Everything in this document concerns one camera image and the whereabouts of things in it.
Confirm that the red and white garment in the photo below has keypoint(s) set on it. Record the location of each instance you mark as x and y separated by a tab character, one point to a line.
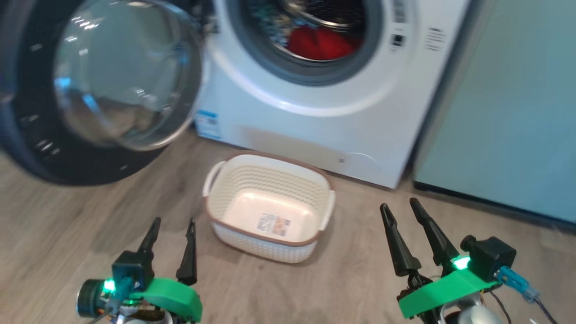
321	44

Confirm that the white washing machine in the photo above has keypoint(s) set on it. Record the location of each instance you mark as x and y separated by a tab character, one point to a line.
360	112

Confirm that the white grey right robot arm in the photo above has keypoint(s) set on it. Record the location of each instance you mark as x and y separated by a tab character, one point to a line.
472	312

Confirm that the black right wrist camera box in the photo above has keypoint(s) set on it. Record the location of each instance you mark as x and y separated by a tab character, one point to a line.
490	257

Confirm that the teal cabinet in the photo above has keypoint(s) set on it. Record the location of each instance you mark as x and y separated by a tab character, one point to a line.
508	112

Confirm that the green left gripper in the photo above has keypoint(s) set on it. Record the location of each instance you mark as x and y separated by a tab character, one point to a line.
173	298

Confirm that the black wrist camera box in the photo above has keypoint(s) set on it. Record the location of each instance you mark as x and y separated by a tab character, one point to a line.
490	257
132	270

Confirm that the round glass washing machine door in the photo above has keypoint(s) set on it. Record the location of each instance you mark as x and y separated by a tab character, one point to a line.
112	81

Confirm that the black cylindrical left wrist motor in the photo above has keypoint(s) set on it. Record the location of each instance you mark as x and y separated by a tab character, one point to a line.
89	298

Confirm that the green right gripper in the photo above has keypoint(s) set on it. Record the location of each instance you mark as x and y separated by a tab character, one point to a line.
445	292

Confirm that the colourful basket bottom sticker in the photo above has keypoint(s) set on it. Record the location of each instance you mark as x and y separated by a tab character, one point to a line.
274	224

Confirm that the blue energy label sticker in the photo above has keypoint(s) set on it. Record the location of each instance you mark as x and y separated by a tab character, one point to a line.
208	124

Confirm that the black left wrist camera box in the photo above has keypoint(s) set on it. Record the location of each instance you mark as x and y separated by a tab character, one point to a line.
132	270

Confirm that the cream plastic laundry basket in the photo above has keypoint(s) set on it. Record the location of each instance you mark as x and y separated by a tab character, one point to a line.
270	202

